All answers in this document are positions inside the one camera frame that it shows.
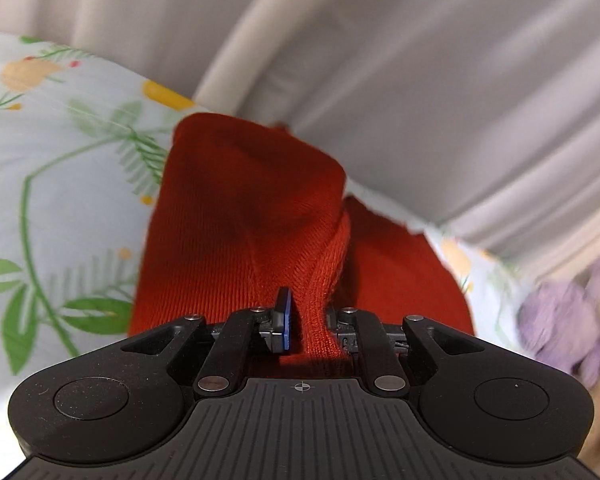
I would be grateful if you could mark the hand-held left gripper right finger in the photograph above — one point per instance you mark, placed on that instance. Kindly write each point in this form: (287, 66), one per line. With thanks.
(367, 340)

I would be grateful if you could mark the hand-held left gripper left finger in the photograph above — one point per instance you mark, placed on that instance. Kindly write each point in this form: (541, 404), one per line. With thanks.
(283, 325)

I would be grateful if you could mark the red knit cardigan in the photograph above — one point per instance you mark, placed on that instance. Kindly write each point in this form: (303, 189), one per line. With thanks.
(240, 210)

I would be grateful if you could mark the white curtain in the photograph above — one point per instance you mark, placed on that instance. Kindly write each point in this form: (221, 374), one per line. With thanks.
(380, 85)

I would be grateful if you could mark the floral bed sheet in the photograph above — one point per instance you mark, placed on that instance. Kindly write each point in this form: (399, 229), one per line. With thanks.
(55, 185)

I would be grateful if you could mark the purple teddy bear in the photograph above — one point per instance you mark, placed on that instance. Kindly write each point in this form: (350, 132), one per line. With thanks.
(565, 320)

